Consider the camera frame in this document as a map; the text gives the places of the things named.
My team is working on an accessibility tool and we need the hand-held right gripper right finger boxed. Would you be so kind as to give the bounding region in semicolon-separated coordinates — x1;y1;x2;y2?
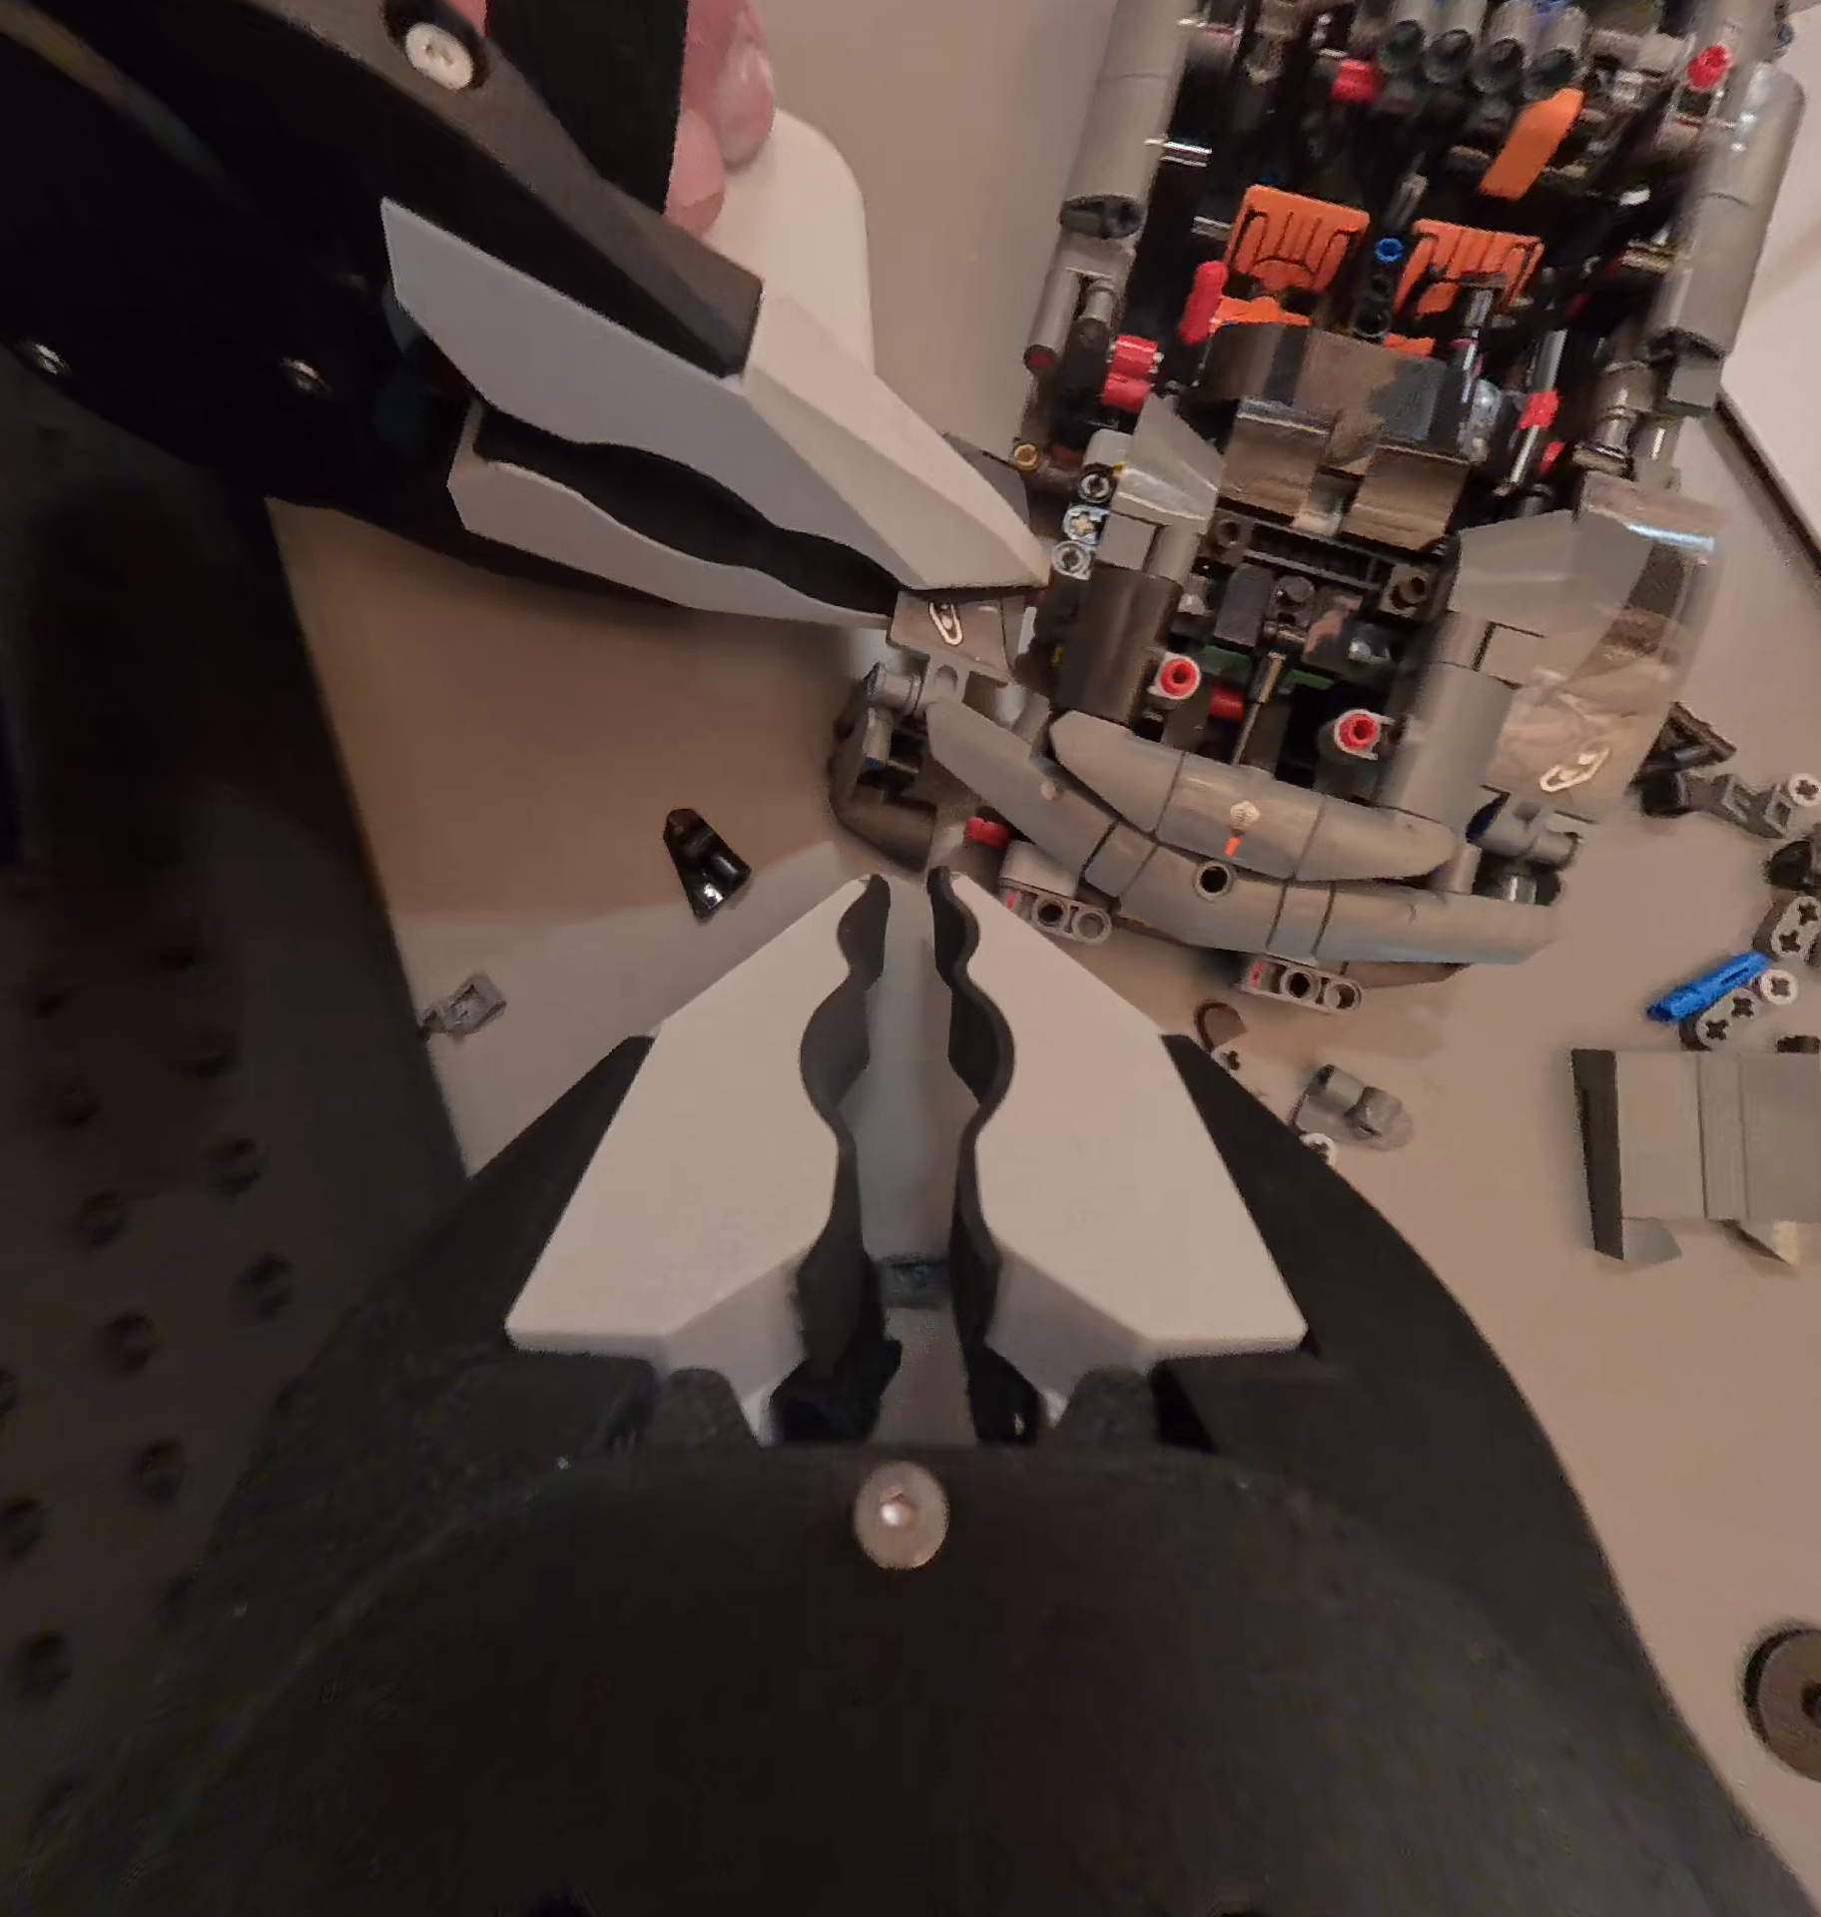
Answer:
925;869;1312;1426

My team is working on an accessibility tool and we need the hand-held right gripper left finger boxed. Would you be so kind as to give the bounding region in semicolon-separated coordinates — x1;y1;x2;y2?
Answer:
503;875;895;1444

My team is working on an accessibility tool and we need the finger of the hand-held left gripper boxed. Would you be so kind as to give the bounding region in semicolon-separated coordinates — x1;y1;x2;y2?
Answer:
444;402;901;628
378;198;1051;598

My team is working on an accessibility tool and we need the grey lego car model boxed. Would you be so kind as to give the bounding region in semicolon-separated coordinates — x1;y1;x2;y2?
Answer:
827;0;1811;1021

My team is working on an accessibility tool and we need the grey lego clip piece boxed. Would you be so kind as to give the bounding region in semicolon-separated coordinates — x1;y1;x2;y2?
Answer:
1288;1063;1410;1153

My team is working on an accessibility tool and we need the black lego wedge piece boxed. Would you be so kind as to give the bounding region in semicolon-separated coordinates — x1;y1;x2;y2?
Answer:
663;809;751;919

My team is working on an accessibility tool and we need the dark grey lego panel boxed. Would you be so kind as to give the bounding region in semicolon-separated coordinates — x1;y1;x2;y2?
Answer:
1570;1033;1821;1269

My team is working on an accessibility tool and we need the cluster of small lego connectors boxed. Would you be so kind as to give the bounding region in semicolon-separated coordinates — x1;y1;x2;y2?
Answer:
1630;703;1821;1051

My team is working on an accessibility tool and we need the black round lego disc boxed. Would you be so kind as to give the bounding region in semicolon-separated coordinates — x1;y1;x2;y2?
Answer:
1743;1624;1821;1786

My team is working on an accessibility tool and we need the person's left hand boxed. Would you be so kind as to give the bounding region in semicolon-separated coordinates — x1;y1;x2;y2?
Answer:
663;0;775;234

